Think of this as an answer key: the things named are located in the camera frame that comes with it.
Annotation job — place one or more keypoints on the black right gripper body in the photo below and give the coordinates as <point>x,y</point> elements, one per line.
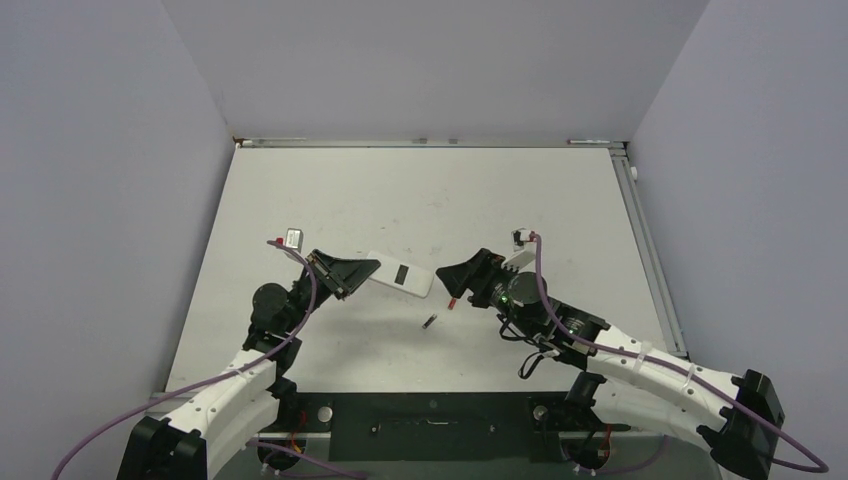
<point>494,287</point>

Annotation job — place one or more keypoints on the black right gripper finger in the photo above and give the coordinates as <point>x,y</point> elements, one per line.
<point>455,278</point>
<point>481,261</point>

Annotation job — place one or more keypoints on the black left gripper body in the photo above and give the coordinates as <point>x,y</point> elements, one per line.
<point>330,285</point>

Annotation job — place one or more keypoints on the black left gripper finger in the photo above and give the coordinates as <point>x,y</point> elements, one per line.
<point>351,285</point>
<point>328,266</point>

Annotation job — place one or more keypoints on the white remote control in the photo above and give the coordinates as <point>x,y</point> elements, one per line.
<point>400,275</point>

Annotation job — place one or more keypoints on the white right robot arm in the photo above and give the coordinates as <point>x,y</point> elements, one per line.
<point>734,417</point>

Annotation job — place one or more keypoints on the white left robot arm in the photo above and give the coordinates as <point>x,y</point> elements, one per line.
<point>195,440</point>

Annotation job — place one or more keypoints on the dark battery on table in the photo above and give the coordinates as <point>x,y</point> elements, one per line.
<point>429,321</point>

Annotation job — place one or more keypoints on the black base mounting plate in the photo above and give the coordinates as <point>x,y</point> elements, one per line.
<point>439,426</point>

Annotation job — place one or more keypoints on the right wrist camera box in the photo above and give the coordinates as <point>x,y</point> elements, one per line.
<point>524,250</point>

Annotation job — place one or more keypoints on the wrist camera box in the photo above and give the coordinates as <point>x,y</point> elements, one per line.
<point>524,250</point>
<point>292,239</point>

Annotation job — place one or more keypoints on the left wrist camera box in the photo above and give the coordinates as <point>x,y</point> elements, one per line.
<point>292,239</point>

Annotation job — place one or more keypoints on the aluminium rail back edge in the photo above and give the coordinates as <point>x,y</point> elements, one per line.
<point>423,142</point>

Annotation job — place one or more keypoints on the aluminium rail edge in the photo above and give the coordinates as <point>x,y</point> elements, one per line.
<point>423,142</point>
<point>626,175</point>

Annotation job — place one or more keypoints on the aluminium rail right edge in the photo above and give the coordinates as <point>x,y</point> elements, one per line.
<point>626,175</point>

